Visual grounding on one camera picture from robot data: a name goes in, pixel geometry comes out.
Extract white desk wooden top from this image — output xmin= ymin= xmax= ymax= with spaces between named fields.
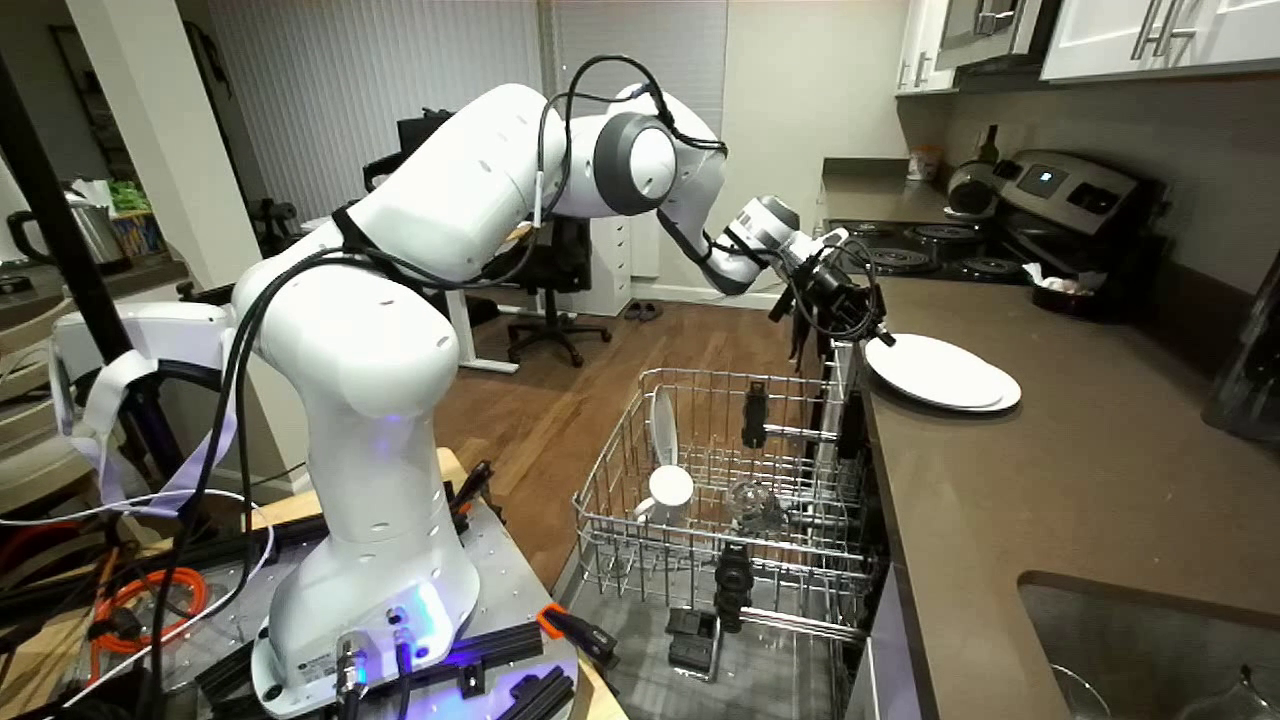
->
xmin=441 ymin=282 xmax=527 ymax=381

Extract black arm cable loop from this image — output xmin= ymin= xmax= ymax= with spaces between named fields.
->
xmin=526 ymin=50 xmax=735 ymax=273

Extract cluttered bookshelf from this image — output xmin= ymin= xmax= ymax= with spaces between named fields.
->
xmin=52 ymin=164 xmax=172 ymax=274

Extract black tray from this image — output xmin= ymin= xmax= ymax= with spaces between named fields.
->
xmin=1031 ymin=273 xmax=1136 ymax=329

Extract black computer monitor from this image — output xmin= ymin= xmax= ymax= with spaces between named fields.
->
xmin=360 ymin=108 xmax=462 ymax=195

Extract clear wine glass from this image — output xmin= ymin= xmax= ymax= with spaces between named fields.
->
xmin=730 ymin=474 xmax=794 ymax=540

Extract white drawer unit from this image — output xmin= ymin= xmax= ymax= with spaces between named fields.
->
xmin=583 ymin=211 xmax=671 ymax=321

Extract black cable bundle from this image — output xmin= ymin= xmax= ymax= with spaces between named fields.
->
xmin=136 ymin=205 xmax=443 ymax=720

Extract black kettle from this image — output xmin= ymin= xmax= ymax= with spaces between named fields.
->
xmin=941 ymin=121 xmax=1013 ymax=225

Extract black plastic block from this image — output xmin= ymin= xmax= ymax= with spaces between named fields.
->
xmin=665 ymin=603 xmax=730 ymax=675

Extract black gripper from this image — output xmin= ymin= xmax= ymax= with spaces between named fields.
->
xmin=789 ymin=244 xmax=895 ymax=357

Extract lavender flat strap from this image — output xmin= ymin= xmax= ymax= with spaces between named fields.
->
xmin=49 ymin=347 xmax=254 ymax=528

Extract black bar clamp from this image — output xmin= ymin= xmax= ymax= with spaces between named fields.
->
xmin=491 ymin=659 xmax=582 ymax=720
xmin=443 ymin=615 xmax=551 ymax=696

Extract white upper cabinet with handles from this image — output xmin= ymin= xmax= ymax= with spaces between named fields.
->
xmin=1037 ymin=0 xmax=1280 ymax=89

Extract black office chair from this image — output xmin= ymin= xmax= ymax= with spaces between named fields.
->
xmin=500 ymin=216 xmax=617 ymax=373

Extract metal robot mounting table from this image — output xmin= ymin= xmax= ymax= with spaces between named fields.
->
xmin=0 ymin=442 xmax=635 ymax=720

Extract small black clamp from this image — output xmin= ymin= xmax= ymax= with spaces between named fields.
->
xmin=448 ymin=457 xmax=500 ymax=524

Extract steel kitchen sink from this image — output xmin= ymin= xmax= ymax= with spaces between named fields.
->
xmin=1016 ymin=567 xmax=1280 ymax=720

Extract wooden board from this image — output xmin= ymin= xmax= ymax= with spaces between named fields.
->
xmin=238 ymin=442 xmax=473 ymax=540

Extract white mug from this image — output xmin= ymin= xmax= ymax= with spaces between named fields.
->
xmin=627 ymin=461 xmax=699 ymax=528

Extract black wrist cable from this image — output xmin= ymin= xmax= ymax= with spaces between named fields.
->
xmin=765 ymin=225 xmax=895 ymax=347

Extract black stand pole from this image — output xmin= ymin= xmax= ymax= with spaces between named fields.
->
xmin=0 ymin=50 xmax=185 ymax=491

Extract orange cable reel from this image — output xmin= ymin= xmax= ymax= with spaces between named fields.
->
xmin=80 ymin=560 xmax=221 ymax=669

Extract wire dishwasher rack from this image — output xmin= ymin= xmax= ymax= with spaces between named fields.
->
xmin=568 ymin=365 xmax=894 ymax=648

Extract stainless dishwasher door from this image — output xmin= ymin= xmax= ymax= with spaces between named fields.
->
xmin=551 ymin=557 xmax=894 ymax=720

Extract white crumpled paper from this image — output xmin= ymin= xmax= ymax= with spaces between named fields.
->
xmin=1020 ymin=257 xmax=1114 ymax=301

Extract narrow white upper cabinet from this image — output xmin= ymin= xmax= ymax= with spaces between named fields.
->
xmin=894 ymin=0 xmax=961 ymax=95

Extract dark range hood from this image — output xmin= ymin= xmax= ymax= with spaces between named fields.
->
xmin=935 ymin=0 xmax=1069 ymax=73

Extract black orange clamp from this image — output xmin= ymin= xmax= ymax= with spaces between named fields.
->
xmin=535 ymin=601 xmax=625 ymax=671

